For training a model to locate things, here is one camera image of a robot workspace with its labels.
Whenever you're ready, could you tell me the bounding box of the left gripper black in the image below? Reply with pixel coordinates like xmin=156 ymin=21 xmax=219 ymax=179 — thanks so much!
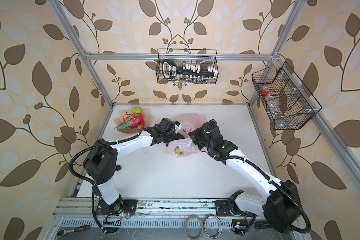
xmin=162 ymin=132 xmax=191 ymax=146

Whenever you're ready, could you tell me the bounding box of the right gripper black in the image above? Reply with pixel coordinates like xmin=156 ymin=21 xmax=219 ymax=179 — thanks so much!
xmin=188 ymin=126 xmax=213 ymax=151

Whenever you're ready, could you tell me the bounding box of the pink plastic bag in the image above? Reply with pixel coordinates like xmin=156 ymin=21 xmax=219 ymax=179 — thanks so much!
xmin=167 ymin=114 xmax=207 ymax=158

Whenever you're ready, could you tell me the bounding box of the green wrinkled fruit back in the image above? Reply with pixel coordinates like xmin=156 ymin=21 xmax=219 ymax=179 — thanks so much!
xmin=131 ymin=107 xmax=143 ymax=115

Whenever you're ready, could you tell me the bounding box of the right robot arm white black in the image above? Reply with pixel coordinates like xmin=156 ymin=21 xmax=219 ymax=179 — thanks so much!
xmin=189 ymin=120 xmax=312 ymax=234

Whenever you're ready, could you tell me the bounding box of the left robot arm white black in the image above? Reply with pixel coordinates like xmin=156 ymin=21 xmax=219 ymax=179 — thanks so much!
xmin=69 ymin=118 xmax=184 ymax=214

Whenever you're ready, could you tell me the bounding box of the pink fruit plate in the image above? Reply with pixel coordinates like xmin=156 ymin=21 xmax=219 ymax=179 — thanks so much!
xmin=115 ymin=107 xmax=151 ymax=134

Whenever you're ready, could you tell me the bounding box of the red dragon fruit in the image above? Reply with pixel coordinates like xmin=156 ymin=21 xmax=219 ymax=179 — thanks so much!
xmin=117 ymin=114 xmax=144 ymax=131

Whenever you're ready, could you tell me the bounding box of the black socket tool set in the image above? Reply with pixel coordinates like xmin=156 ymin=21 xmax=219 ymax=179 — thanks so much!
xmin=161 ymin=60 xmax=219 ymax=80

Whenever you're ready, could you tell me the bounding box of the red capped plastic bottle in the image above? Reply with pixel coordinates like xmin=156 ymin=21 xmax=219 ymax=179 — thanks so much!
xmin=261 ymin=86 xmax=283 ymax=111

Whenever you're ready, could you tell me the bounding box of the tape roll right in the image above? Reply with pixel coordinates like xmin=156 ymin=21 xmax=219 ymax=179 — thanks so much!
xmin=204 ymin=215 xmax=223 ymax=240

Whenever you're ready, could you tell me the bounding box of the tape roll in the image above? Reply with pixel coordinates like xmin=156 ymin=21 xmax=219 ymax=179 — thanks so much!
xmin=184 ymin=216 xmax=204 ymax=240
xmin=204 ymin=215 xmax=223 ymax=240

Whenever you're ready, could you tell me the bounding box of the tape roll left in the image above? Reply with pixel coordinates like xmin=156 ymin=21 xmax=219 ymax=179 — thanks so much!
xmin=184 ymin=216 xmax=204 ymax=240

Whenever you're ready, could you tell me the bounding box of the black wire basket centre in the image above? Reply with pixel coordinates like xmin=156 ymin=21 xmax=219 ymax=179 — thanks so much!
xmin=156 ymin=48 xmax=219 ymax=85

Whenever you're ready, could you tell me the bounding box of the black wire basket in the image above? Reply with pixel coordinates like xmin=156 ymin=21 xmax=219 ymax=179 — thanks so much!
xmin=252 ymin=62 xmax=322 ymax=130
xmin=156 ymin=48 xmax=219 ymax=85

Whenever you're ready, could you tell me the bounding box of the black wire basket right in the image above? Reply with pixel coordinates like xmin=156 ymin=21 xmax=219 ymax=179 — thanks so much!
xmin=252 ymin=62 xmax=322 ymax=130

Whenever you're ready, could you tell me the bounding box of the red handled ratchet wrench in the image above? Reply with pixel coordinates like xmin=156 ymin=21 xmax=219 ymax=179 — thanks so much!
xmin=56 ymin=225 xmax=90 ymax=238

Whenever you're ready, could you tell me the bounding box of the aluminium frame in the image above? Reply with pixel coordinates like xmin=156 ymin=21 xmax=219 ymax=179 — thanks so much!
xmin=46 ymin=0 xmax=360 ymax=208

